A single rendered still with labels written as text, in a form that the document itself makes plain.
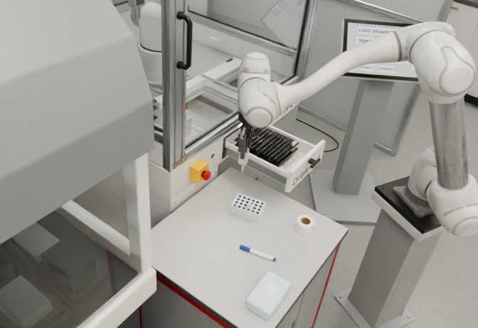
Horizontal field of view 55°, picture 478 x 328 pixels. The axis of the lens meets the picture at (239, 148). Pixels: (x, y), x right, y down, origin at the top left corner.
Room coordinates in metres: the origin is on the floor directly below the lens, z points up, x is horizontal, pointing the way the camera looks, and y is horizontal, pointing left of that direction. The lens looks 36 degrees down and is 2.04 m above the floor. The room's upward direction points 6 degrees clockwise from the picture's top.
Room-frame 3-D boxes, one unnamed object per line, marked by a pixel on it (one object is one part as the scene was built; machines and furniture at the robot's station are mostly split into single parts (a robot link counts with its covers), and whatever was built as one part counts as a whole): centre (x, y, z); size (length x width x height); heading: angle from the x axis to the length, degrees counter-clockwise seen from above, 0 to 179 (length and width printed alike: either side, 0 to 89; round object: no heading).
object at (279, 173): (1.64, -0.11, 0.86); 0.40 x 0.26 x 0.06; 58
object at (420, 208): (1.51, -0.81, 0.80); 0.22 x 0.18 x 0.06; 116
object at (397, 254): (1.50, -0.79, 0.38); 0.30 x 0.30 x 0.76; 32
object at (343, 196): (2.35, -0.75, 0.51); 0.50 x 0.45 x 1.02; 4
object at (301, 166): (1.53, -0.29, 0.87); 0.29 x 0.02 x 0.11; 148
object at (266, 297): (0.93, -0.15, 0.78); 0.15 x 0.10 x 0.04; 151
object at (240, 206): (1.34, -0.06, 0.78); 0.12 x 0.08 x 0.04; 73
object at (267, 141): (1.63, -0.12, 0.87); 0.22 x 0.18 x 0.06; 58
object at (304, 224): (1.27, -0.28, 0.78); 0.07 x 0.07 x 0.04
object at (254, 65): (1.36, -0.02, 1.34); 0.13 x 0.11 x 0.16; 7
